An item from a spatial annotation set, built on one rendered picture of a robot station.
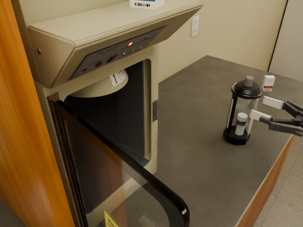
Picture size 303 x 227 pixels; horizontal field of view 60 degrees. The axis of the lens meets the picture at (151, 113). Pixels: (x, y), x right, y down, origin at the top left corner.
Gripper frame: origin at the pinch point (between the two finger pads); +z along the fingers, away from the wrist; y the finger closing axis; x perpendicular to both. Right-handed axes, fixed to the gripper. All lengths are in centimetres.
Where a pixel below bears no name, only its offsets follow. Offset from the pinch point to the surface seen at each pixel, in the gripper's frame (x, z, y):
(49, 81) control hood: -31, 17, 66
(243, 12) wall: 0, 62, -129
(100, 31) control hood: -39, 9, 61
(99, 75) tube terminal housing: -27, 20, 54
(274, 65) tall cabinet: 83, 56, -245
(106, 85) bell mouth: -22, 22, 51
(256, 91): -6.1, 2.7, 1.4
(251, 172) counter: 17.3, -5.6, 13.9
